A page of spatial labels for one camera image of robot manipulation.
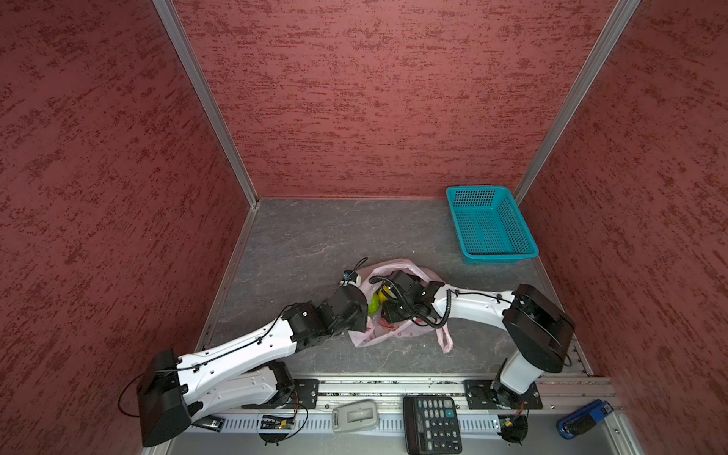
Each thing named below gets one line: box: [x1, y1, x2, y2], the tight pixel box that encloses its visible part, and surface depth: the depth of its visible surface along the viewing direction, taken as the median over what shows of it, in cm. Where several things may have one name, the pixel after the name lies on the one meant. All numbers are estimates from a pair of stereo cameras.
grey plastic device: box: [331, 399, 380, 434], surface depth 70 cm
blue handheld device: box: [556, 399, 615, 440], surface depth 71 cm
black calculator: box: [402, 395, 463, 455], surface depth 70 cm
